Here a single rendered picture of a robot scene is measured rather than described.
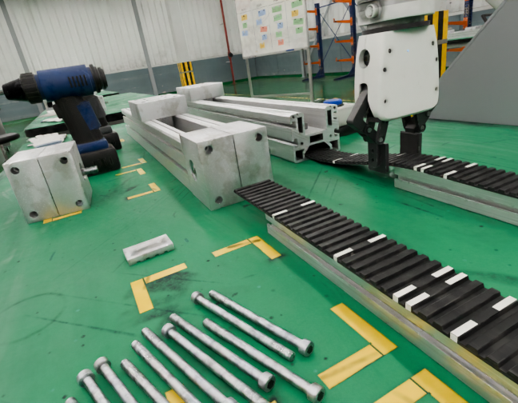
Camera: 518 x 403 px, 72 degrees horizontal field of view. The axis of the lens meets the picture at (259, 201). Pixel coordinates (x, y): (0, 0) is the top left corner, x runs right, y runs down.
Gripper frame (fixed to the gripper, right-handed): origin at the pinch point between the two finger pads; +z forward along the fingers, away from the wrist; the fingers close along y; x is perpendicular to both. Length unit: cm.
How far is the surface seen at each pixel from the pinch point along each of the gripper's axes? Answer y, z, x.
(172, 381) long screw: -35.3, 3.1, -16.4
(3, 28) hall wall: -194, -219, 1520
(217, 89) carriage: 3, -7, 75
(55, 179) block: -42.1, -1.9, 25.6
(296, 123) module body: -3.9, -3.0, 18.1
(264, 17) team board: 280, -71, 556
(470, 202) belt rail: -2.0, 2.8, -12.3
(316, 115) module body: 2.2, -2.9, 20.7
